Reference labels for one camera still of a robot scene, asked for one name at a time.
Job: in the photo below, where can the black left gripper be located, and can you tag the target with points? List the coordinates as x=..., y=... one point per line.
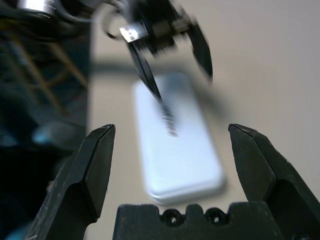
x=160, y=27

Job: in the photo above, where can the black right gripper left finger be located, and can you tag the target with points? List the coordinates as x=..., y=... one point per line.
x=80, y=180

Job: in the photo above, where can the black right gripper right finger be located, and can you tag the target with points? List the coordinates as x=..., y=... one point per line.
x=275, y=180

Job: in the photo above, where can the white plastic pencil case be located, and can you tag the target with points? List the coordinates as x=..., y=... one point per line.
x=180, y=162

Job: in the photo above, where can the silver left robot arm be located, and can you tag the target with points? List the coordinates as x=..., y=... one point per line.
x=37, y=5

